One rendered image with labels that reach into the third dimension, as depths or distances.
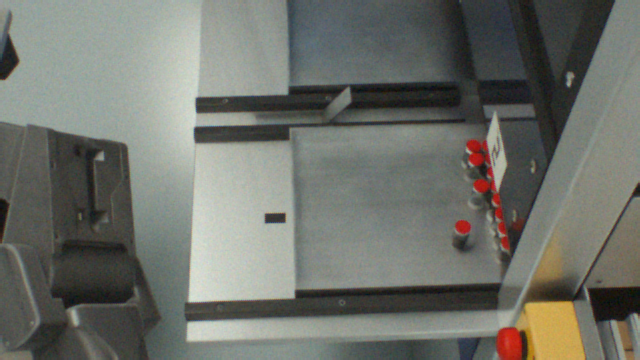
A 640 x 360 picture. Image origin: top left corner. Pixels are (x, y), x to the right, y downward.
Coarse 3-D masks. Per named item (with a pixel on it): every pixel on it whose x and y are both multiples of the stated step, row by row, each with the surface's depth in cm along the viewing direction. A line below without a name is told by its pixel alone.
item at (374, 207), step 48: (336, 144) 125; (384, 144) 125; (432, 144) 125; (336, 192) 120; (384, 192) 120; (432, 192) 120; (336, 240) 116; (384, 240) 116; (432, 240) 116; (480, 240) 116; (336, 288) 108; (384, 288) 109; (432, 288) 109; (480, 288) 110
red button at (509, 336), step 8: (504, 328) 95; (512, 328) 95; (504, 336) 94; (512, 336) 94; (496, 344) 96; (504, 344) 93; (512, 344) 93; (520, 344) 93; (504, 352) 93; (512, 352) 93; (520, 352) 93
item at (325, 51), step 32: (288, 0) 142; (320, 0) 142; (352, 0) 142; (384, 0) 142; (416, 0) 142; (448, 0) 143; (288, 32) 133; (320, 32) 138; (352, 32) 138; (384, 32) 138; (416, 32) 138; (448, 32) 138; (288, 64) 130; (320, 64) 134; (352, 64) 134; (384, 64) 134; (416, 64) 134; (448, 64) 134
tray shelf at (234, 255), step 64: (256, 0) 142; (256, 64) 134; (256, 192) 120; (192, 256) 114; (256, 256) 114; (192, 320) 109; (256, 320) 109; (320, 320) 109; (384, 320) 109; (448, 320) 109
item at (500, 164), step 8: (496, 120) 107; (496, 128) 107; (488, 136) 111; (496, 136) 107; (488, 144) 111; (496, 144) 107; (496, 160) 107; (504, 160) 103; (496, 168) 107; (504, 168) 103; (496, 176) 107; (496, 184) 108
